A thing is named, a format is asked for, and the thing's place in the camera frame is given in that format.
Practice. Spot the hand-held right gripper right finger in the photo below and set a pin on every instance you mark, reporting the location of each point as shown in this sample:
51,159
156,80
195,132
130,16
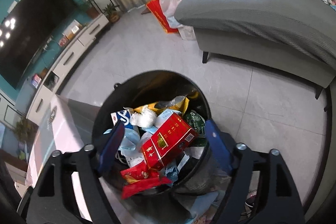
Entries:
218,145

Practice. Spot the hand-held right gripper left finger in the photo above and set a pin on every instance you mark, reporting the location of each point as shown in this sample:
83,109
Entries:
111,150

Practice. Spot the green snack bag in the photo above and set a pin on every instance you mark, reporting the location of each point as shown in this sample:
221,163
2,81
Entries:
195,123

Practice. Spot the blue white medicine box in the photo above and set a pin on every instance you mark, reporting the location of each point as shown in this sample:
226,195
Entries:
123,116

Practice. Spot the red snack packet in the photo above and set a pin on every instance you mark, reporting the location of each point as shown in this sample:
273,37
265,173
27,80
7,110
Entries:
141,179

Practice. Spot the red carton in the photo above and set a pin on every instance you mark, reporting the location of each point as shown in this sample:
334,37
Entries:
168,140

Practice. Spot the yellow snack bag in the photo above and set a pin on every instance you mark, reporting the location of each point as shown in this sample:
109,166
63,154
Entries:
162,104

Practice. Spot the black trash bin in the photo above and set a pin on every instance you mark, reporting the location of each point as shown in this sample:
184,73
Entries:
157,82

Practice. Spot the striped tablecloth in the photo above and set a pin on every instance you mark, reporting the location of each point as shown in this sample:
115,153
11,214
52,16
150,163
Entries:
65,134

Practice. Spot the white TV stand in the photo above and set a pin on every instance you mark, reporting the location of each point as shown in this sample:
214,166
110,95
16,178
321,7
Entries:
68,58

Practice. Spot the small blue red boxes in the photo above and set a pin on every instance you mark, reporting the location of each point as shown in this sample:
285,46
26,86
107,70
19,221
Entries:
36,81

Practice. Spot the yellow white box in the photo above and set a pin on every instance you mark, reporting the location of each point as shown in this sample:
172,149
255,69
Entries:
71,29

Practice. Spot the grey sofa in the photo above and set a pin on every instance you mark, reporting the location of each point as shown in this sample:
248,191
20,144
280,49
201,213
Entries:
249,11

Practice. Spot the potted plant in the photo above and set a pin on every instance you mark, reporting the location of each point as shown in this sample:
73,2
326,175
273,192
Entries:
113,12
89,8

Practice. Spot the black television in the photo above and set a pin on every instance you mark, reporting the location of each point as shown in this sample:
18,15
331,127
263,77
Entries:
36,29

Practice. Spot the orange red gift bag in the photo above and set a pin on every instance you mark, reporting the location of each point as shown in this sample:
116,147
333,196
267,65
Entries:
160,14

